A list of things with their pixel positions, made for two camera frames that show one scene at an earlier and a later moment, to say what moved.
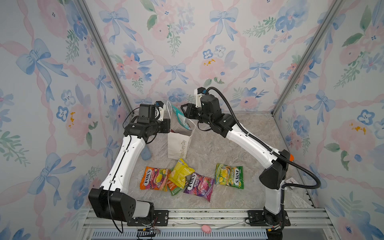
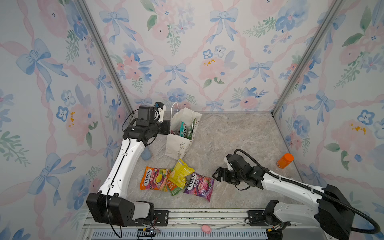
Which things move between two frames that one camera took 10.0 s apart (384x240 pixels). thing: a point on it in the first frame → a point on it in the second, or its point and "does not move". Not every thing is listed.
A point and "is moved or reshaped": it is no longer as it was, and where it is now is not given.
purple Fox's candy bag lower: [200, 185] does not move
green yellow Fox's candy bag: [230, 176] is moved or reshaped
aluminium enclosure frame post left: [105, 54] does not move
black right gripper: [190, 111] → [223, 177]
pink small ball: [206, 228] does not move
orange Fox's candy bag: [155, 179] does not move
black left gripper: [167, 124] does not move
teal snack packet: [180, 117] → [183, 129]
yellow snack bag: [177, 175] does not move
